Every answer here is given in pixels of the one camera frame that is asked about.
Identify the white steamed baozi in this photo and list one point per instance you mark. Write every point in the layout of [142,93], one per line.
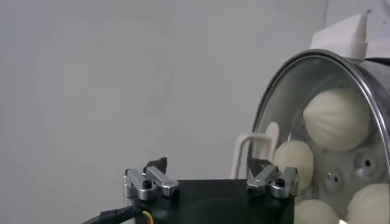
[294,158]
[336,118]
[370,204]
[315,214]

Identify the white electric cooking pot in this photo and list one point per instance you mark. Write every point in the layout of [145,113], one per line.
[338,36]

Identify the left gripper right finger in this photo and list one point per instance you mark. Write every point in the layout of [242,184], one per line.
[268,179]

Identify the perforated steel steamer basket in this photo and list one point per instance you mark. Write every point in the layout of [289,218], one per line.
[379,82]

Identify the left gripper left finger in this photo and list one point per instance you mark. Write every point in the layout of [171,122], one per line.
[143,182]

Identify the glass pot lid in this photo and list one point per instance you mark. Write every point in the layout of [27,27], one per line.
[238,158]

